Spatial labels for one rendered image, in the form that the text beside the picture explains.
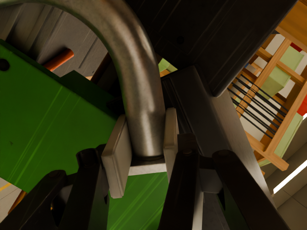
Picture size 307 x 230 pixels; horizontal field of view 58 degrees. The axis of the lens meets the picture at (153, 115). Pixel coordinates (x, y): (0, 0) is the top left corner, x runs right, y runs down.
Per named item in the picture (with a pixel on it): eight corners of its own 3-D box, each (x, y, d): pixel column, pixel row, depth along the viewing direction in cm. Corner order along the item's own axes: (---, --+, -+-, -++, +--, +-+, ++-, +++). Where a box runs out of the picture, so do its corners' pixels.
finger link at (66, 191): (103, 207, 15) (49, 214, 15) (118, 161, 19) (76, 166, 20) (97, 183, 14) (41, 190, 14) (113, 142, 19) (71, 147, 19)
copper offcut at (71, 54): (67, 46, 66) (74, 52, 66) (67, 52, 68) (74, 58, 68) (37, 66, 61) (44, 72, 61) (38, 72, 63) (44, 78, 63)
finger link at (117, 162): (123, 198, 16) (111, 200, 16) (134, 146, 23) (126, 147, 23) (113, 153, 15) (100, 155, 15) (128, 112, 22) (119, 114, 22)
